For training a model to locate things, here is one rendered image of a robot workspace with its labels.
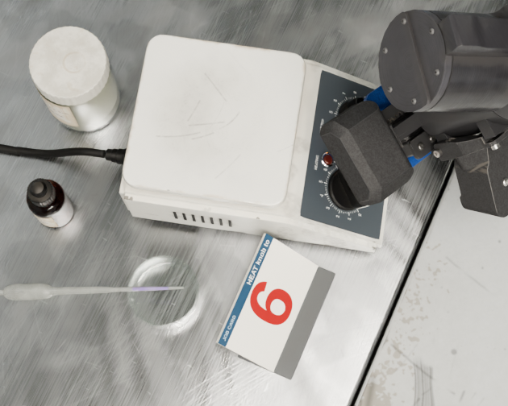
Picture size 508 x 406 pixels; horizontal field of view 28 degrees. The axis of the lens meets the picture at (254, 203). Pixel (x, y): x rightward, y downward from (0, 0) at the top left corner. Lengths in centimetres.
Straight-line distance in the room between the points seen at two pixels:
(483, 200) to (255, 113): 18
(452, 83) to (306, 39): 31
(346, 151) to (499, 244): 22
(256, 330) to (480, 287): 18
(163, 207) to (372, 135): 18
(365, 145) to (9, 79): 34
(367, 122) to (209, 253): 21
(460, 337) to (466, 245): 7
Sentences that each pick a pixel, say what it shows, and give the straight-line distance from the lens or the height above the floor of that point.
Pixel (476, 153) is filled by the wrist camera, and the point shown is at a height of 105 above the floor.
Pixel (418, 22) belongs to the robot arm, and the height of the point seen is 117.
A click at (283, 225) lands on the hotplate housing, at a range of 75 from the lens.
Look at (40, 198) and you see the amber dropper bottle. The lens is 77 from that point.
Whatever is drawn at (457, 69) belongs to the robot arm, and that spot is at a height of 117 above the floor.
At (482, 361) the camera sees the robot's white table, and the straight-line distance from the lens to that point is 81.
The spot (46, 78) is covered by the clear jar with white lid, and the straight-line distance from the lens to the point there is 78.
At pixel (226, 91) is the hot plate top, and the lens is 75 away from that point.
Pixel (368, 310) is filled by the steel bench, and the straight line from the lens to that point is 80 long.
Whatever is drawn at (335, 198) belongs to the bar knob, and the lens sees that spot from 75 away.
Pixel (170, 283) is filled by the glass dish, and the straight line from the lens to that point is 80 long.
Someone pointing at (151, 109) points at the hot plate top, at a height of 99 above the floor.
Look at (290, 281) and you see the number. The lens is 78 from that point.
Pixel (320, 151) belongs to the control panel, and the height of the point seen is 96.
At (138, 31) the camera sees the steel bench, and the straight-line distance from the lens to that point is 87.
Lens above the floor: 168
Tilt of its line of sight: 75 degrees down
